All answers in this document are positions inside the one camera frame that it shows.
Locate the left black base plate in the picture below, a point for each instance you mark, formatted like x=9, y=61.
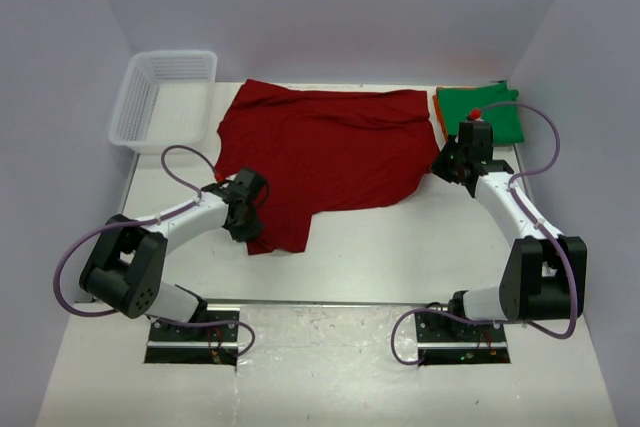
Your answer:
x=168, y=344

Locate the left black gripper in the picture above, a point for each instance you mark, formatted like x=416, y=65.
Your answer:
x=250, y=231

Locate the white plastic basket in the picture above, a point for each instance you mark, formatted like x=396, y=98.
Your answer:
x=165, y=98

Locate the red t shirt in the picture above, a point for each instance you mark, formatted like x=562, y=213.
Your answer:
x=324, y=151

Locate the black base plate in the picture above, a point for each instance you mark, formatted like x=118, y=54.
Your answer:
x=168, y=344
x=443, y=341

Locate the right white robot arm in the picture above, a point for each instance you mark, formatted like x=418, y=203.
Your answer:
x=545, y=273

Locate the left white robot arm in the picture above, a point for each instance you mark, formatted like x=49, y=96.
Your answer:
x=125, y=267

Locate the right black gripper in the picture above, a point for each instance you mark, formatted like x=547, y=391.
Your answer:
x=438, y=164

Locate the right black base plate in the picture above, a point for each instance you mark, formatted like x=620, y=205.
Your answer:
x=443, y=341

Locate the orange folded t shirt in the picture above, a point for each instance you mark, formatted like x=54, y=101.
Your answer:
x=439, y=113

